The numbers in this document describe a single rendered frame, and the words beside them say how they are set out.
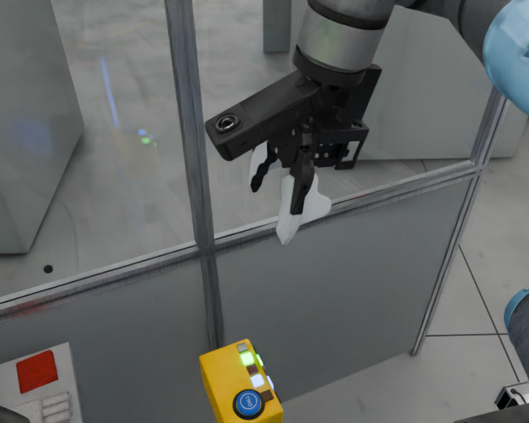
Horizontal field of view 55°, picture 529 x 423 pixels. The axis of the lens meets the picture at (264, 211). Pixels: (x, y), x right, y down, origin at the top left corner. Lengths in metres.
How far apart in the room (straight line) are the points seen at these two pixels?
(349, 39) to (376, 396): 1.85
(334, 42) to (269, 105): 0.08
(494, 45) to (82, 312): 1.11
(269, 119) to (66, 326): 0.96
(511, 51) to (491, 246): 2.57
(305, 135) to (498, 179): 2.92
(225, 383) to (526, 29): 0.75
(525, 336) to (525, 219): 2.27
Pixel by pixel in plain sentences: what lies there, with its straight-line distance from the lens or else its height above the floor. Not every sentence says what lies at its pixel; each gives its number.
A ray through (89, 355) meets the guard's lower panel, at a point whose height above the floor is 0.73.
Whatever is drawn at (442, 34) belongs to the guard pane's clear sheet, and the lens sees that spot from 1.28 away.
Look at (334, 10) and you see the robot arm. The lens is 0.46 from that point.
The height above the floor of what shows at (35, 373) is 0.88.
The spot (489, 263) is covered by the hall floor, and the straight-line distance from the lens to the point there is 2.80.
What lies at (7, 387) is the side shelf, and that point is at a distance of 1.31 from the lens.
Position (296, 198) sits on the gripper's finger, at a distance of 0.52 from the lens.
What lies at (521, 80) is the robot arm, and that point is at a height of 1.74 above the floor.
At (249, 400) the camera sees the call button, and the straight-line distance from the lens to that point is 0.91.
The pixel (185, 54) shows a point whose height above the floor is 1.49.
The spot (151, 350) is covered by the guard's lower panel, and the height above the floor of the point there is 0.66.
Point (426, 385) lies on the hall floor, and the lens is 2.26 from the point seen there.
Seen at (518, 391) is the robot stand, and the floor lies 0.95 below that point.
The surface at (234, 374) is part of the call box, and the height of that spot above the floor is 1.07.
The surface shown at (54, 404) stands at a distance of 1.23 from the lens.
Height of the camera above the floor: 1.89
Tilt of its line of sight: 42 degrees down
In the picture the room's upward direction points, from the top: straight up
